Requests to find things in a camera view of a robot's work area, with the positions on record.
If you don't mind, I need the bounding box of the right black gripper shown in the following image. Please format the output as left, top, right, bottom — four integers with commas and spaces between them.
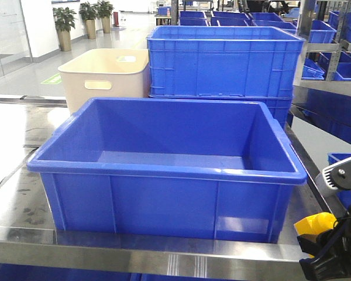
299, 205, 351, 280

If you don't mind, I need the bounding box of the yellow two-stud toy brick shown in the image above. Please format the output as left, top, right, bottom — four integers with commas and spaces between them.
294, 212, 338, 258

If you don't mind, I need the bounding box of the blue target bin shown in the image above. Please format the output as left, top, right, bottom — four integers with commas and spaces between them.
27, 98, 307, 242

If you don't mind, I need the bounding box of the beige plastic bin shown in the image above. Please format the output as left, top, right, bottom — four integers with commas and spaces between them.
58, 49, 151, 114

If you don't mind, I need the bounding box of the steel shelf with blue bins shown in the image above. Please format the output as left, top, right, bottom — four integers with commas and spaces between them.
298, 0, 351, 88

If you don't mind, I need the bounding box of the large blue ribbed crate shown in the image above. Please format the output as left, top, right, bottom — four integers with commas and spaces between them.
146, 25, 307, 98

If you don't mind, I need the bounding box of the potted plant right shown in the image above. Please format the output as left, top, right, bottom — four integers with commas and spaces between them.
97, 0, 113, 33

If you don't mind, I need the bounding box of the potted plant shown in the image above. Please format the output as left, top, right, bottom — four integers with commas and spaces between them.
79, 2, 98, 39
53, 7, 76, 52
97, 0, 113, 33

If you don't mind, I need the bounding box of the potted plant middle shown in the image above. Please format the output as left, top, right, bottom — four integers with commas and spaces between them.
79, 2, 98, 39

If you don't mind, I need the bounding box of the potted plant left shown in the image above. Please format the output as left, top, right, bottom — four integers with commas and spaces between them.
53, 7, 76, 52

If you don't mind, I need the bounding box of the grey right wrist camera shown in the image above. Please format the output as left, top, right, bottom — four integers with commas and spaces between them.
315, 157, 351, 197

